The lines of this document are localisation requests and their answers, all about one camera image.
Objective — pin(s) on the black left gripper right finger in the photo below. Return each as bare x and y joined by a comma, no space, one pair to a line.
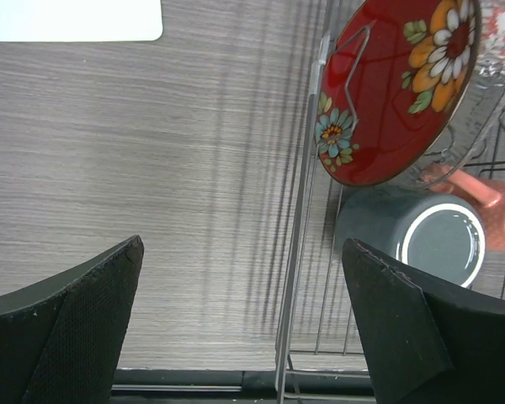
425,340

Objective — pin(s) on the grey wire dish rack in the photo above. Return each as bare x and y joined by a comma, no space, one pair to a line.
318,357

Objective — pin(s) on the clear textured glass bowl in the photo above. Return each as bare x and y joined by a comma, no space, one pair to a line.
484,84

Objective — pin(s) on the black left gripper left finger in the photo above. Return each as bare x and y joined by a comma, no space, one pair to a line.
61,338

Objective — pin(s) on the grey ceramic mug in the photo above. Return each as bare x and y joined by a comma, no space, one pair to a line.
439,234

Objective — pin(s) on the pink dotted ceramic mug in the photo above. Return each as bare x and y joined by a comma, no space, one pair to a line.
487,196

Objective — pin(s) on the light green clipboard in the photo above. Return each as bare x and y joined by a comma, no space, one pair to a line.
80,21

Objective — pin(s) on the red floral plate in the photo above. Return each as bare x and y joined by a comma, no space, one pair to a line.
391,85

